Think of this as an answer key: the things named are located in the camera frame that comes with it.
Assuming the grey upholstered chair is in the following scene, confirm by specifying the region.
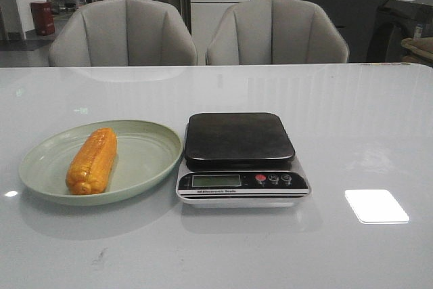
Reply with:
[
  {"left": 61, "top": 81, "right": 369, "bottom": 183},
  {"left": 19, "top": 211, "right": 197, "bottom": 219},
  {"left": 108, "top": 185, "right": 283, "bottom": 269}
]
[
  {"left": 206, "top": 0, "right": 349, "bottom": 66},
  {"left": 48, "top": 0, "right": 198, "bottom": 67}
]

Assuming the right grey upholstered chair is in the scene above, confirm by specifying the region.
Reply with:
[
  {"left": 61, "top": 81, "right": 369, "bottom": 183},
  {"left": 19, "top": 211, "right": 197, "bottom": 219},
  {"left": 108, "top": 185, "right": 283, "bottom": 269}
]
[{"left": 206, "top": 0, "right": 349, "bottom": 66}]

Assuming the orange corn cob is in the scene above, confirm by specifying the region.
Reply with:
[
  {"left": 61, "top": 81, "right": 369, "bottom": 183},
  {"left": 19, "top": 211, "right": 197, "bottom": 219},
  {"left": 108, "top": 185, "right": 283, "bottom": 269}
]
[{"left": 66, "top": 128, "right": 117, "bottom": 195}]

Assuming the left grey upholstered chair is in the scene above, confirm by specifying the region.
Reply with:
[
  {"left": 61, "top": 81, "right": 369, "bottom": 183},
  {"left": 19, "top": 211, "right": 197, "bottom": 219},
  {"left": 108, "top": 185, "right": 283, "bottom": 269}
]
[{"left": 48, "top": 0, "right": 198, "bottom": 67}]

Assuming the black appliance at right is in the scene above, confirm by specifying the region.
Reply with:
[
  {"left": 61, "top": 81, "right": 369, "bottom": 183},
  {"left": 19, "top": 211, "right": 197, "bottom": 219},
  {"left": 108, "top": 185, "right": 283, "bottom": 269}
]
[{"left": 366, "top": 0, "right": 432, "bottom": 62}]

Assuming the pale green plate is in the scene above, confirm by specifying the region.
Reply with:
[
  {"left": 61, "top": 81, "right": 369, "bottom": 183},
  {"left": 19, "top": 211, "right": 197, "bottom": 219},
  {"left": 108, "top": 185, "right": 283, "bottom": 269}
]
[{"left": 18, "top": 120, "right": 183, "bottom": 206}]

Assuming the tan folded cushion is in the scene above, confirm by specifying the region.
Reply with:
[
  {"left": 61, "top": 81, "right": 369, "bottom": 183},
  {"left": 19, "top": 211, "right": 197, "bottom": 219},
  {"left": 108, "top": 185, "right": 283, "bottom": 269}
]
[{"left": 401, "top": 37, "right": 433, "bottom": 67}]

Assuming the red bin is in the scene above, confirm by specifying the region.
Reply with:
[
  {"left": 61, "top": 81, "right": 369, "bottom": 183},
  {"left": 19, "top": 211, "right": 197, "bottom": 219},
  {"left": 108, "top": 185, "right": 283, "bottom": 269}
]
[{"left": 30, "top": 1, "right": 55, "bottom": 36}]

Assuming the black electronic kitchen scale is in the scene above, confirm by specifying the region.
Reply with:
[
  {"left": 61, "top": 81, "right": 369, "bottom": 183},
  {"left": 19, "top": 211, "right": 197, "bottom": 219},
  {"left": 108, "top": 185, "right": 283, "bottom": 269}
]
[{"left": 176, "top": 112, "right": 311, "bottom": 208}]

